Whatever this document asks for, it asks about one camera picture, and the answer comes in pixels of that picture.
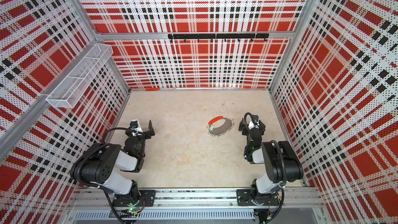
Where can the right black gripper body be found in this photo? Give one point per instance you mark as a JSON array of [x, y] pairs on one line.
[[247, 143]]

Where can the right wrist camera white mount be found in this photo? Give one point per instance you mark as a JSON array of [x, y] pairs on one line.
[[254, 122]]

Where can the white wire mesh basket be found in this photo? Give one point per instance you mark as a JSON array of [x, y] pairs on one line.
[[70, 90]]

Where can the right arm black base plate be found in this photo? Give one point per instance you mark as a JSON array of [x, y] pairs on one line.
[[246, 197]]

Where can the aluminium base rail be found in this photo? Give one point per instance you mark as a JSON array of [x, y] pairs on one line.
[[302, 205]]

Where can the grey key organizer red handle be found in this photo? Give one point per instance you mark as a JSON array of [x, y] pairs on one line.
[[222, 125]]

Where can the black hook rail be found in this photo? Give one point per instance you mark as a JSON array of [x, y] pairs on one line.
[[185, 37]]

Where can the small key with teal tag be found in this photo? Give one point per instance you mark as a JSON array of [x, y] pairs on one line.
[[211, 127]]

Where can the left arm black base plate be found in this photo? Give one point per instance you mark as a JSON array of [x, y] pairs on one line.
[[144, 197]]

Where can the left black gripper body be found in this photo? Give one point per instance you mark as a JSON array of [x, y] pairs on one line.
[[141, 139]]

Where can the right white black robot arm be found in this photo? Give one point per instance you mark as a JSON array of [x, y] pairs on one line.
[[282, 165]]

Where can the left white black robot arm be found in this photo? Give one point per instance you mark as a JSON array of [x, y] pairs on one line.
[[100, 167]]

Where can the red strip at wall base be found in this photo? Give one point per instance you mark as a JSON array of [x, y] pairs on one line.
[[152, 89]]

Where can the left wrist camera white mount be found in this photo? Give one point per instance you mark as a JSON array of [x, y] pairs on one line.
[[135, 126]]

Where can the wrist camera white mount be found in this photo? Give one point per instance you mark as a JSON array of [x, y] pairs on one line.
[[254, 122], [135, 126]]

